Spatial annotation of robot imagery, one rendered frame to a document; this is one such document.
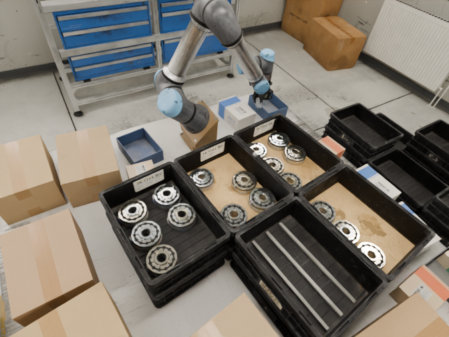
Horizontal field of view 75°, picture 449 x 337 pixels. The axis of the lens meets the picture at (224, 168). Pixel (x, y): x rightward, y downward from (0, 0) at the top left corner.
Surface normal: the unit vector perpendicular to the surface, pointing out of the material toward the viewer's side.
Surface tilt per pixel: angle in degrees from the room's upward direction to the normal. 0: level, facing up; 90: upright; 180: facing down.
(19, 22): 90
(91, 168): 0
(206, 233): 0
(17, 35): 90
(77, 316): 0
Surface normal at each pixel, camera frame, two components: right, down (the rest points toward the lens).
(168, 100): -0.50, -0.14
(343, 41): 0.33, 0.70
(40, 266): 0.07, -0.66
